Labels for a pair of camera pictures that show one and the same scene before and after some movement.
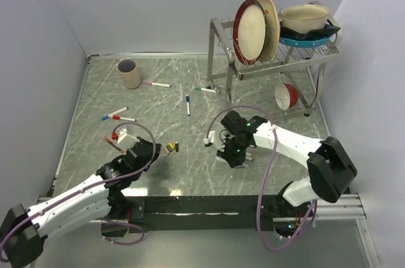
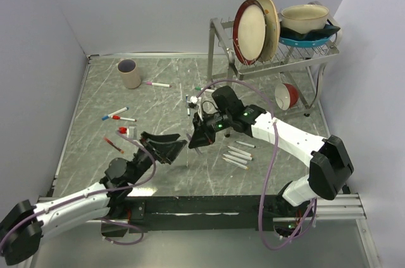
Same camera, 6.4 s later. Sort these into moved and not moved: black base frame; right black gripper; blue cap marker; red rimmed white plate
Moved: right black gripper
Not moved: red rimmed white plate; black base frame; blue cap marker
